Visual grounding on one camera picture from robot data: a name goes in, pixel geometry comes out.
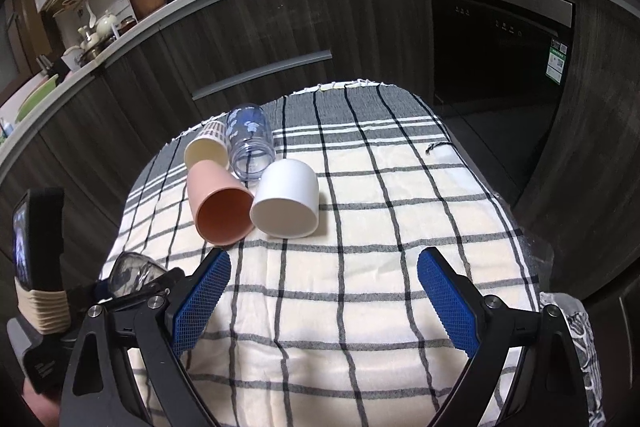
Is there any person's left forearm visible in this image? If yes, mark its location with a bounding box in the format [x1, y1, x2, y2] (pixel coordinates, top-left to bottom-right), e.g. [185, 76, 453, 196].
[22, 382, 63, 427]

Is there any white teapot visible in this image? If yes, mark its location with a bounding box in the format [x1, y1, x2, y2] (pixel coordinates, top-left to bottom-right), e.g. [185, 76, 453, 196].
[95, 11, 120, 36]

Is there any checked tablecloth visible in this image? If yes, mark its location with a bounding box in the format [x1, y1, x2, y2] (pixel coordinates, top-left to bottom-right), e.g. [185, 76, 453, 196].
[97, 79, 556, 427]

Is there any cream cup with striped print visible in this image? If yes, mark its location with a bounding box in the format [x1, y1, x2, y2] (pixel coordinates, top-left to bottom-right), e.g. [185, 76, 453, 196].
[183, 121, 231, 170]

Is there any white cup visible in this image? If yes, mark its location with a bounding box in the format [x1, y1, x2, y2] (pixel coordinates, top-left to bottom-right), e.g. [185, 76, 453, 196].
[249, 158, 321, 239]

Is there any dark wood kitchen cabinet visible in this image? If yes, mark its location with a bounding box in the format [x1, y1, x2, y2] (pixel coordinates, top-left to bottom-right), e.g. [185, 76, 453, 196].
[0, 0, 436, 228]

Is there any grey patterned cloth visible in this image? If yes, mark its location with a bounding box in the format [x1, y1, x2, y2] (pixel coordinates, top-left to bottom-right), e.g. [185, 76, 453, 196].
[540, 292, 607, 427]

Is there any black built-in oven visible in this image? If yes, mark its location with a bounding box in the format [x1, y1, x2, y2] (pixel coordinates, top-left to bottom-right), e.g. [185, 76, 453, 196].
[427, 0, 576, 212]

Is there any clear bottle with blue print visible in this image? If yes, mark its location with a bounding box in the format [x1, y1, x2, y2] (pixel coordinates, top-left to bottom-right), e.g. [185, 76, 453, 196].
[226, 103, 277, 184]

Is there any green tray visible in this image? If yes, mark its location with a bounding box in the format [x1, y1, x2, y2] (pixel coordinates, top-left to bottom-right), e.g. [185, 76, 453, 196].
[17, 74, 60, 121]

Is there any pink cup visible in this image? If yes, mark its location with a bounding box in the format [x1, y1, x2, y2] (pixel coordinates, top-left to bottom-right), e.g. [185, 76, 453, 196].
[186, 160, 257, 244]

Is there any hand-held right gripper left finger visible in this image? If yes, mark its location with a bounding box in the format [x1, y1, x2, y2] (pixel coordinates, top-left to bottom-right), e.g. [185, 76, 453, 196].
[60, 247, 233, 427]

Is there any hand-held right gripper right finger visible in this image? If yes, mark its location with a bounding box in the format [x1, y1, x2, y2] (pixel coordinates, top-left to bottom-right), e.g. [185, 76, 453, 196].
[416, 247, 592, 427]

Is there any green label sticker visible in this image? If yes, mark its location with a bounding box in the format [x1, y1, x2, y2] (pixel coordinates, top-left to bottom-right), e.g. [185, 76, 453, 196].
[545, 38, 569, 86]

